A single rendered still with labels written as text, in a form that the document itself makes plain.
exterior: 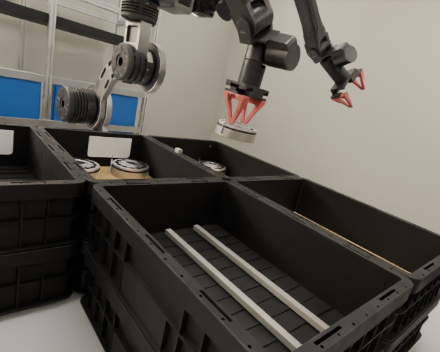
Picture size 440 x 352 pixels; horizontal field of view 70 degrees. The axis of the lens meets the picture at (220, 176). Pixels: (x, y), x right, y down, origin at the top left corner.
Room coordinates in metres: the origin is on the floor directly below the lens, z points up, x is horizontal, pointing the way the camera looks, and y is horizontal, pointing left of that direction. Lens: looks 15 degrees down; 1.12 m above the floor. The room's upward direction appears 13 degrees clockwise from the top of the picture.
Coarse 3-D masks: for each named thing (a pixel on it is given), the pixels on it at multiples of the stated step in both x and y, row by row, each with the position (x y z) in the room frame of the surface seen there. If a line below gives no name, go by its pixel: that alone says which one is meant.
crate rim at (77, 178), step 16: (32, 128) 0.73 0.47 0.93; (48, 144) 0.63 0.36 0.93; (64, 160) 0.55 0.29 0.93; (80, 176) 0.49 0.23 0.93; (0, 192) 0.39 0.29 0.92; (16, 192) 0.40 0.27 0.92; (32, 192) 0.41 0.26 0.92; (48, 192) 0.43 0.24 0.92; (64, 192) 0.44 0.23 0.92; (80, 192) 0.46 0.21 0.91
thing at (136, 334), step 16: (96, 272) 0.41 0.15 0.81; (96, 288) 0.44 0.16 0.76; (112, 288) 0.37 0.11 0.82; (96, 304) 0.42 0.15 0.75; (112, 304) 0.37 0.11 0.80; (96, 320) 0.42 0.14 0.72; (112, 320) 0.38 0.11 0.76; (128, 320) 0.33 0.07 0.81; (112, 336) 0.37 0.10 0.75; (128, 336) 0.35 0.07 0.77; (144, 336) 0.30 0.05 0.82
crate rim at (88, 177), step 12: (84, 132) 0.82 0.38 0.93; (96, 132) 0.85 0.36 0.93; (108, 132) 0.88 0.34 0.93; (156, 144) 0.88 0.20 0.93; (72, 156) 0.58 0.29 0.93; (180, 156) 0.79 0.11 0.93; (84, 168) 0.53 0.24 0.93; (204, 168) 0.72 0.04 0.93; (96, 180) 0.48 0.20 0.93; (108, 180) 0.50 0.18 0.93; (120, 180) 0.51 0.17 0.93; (132, 180) 0.52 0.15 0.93; (144, 180) 0.54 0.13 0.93; (156, 180) 0.55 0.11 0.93; (168, 180) 0.57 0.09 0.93; (180, 180) 0.59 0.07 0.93
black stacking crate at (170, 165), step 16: (64, 144) 0.79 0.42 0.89; (80, 144) 0.82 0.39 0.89; (144, 144) 0.93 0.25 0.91; (96, 160) 0.85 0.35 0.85; (112, 160) 0.89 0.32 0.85; (144, 160) 0.92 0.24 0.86; (160, 160) 0.85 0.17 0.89; (176, 160) 0.80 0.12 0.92; (160, 176) 0.84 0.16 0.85; (176, 176) 0.79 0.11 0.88; (192, 176) 0.74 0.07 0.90; (208, 176) 0.70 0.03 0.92; (80, 208) 0.51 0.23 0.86; (96, 208) 0.49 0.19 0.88; (80, 224) 0.51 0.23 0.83
